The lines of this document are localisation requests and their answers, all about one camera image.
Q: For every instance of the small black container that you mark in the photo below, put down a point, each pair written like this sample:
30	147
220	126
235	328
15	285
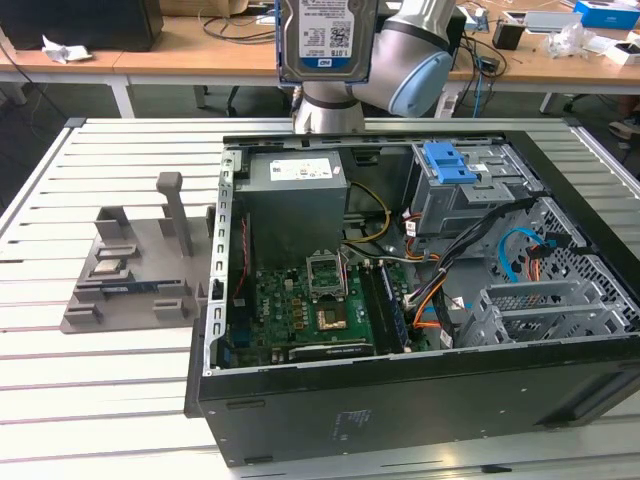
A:
507	35

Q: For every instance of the gold chipset chip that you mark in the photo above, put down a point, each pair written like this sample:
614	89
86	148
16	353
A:
331	318

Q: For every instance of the grey parts rack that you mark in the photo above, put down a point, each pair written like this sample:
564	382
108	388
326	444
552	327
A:
125	322

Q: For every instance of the clear plastic bag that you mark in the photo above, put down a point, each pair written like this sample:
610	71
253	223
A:
570	40

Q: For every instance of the CPU socket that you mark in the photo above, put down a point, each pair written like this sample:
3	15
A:
325	272

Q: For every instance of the grey power supply unit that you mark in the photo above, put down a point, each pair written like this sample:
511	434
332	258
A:
290	210

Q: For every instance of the dark blue RAM stick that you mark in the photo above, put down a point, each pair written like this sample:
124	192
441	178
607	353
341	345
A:
395	310
132	288

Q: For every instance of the metal disk bay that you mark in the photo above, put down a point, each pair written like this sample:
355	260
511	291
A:
540	320

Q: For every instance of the crumpled white paper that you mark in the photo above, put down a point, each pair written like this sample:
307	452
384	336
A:
65	50

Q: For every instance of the blue plastic drive latch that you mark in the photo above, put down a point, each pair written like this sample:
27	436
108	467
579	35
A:
445	162

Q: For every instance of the hard disk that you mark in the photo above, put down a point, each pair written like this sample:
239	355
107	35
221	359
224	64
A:
325	40

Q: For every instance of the silver CPU chip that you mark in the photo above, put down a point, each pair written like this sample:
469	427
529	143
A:
106	267

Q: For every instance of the grey flat box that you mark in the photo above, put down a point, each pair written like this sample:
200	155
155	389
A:
550	21

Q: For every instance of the blue cardboard box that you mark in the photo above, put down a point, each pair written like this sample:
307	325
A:
607	15

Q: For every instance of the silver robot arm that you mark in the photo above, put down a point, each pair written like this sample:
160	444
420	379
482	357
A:
395	37

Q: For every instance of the white box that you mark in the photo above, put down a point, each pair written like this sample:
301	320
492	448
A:
620	52

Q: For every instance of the wooden desk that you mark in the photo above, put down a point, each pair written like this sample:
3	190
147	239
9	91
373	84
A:
150	60
550	70

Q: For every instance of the white power adapter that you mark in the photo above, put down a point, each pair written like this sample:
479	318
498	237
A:
447	105

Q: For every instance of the grey metal drive cage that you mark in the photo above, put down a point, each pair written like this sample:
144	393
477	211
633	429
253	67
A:
445	210

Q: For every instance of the large black box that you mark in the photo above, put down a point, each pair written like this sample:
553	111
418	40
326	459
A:
75	25

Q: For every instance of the black graphics card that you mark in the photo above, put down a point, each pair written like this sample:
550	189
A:
330	350

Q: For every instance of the green motherboard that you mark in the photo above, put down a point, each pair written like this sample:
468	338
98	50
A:
280	305

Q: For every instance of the black PC case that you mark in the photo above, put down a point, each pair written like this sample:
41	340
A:
400	415

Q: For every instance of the person leg with shoe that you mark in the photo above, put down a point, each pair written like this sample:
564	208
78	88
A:
627	127

